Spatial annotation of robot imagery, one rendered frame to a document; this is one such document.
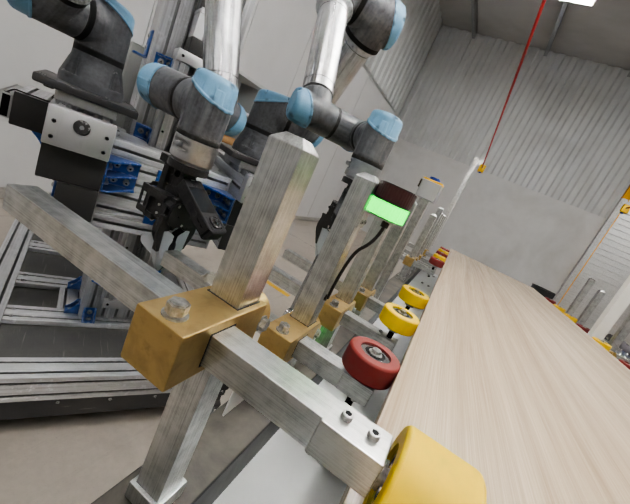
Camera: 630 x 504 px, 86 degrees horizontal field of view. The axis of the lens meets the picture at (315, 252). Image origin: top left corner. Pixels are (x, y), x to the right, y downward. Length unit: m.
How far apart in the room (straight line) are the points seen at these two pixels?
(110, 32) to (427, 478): 1.10
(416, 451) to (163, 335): 0.19
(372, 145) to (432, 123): 8.16
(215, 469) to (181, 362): 0.29
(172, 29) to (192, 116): 0.75
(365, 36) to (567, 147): 7.88
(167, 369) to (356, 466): 0.15
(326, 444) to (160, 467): 0.23
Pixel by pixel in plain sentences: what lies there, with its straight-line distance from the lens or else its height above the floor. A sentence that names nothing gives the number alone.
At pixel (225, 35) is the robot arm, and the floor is 1.27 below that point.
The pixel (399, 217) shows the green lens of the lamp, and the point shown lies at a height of 1.09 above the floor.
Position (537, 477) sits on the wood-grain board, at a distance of 0.53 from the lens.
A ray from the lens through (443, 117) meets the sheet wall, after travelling 8.94.
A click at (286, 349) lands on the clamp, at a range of 0.52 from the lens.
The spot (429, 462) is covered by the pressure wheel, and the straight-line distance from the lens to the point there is 0.26.
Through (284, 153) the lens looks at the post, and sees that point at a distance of 0.29.
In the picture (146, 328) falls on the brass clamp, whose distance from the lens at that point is 0.29.
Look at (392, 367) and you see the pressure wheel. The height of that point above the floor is 0.91.
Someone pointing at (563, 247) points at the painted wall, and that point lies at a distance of 8.64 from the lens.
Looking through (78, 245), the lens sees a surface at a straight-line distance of 0.40.
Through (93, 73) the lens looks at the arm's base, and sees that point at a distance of 1.12.
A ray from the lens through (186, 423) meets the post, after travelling 0.40.
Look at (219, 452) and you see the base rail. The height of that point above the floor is 0.70.
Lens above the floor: 1.12
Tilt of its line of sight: 14 degrees down
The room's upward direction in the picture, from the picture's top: 25 degrees clockwise
